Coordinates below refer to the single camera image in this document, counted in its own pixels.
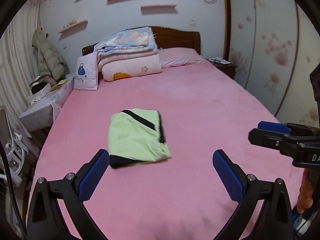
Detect light green black jacket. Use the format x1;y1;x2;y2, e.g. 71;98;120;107
108;108;171;169

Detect person's hand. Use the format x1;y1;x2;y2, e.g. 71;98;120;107
297;168;313;214

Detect white chair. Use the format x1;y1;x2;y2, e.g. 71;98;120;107
1;106;29;187

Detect dark wooden nightstand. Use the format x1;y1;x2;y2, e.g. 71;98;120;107
208;59;237;79

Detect white covered side table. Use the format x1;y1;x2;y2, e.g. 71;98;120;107
19;76;74;132

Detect papers on nightstand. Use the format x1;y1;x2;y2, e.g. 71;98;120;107
208;57;231;65

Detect white box on table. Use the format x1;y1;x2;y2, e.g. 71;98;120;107
28;75;57;104

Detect small pink cushion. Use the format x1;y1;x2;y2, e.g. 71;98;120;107
74;52;98;90

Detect pink flat pillow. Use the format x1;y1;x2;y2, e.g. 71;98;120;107
158;47;205;68

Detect white curtain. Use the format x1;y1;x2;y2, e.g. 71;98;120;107
1;0;40;123

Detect beige puffer coat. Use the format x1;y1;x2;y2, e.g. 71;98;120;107
32;28;69;81

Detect brown wooden headboard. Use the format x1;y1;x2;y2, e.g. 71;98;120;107
82;26;201;59

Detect folded quilts stack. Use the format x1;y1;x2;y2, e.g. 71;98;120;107
94;27;162;82

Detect black cable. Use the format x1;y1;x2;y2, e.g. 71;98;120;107
0;139;27;240

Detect pink wall shelf right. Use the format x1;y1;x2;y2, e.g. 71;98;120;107
140;4;177;10

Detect pink wall shelf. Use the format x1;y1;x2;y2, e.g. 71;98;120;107
59;20;88;34
140;4;177;10

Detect pink wall shelf lower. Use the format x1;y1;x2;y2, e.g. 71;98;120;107
59;20;88;34

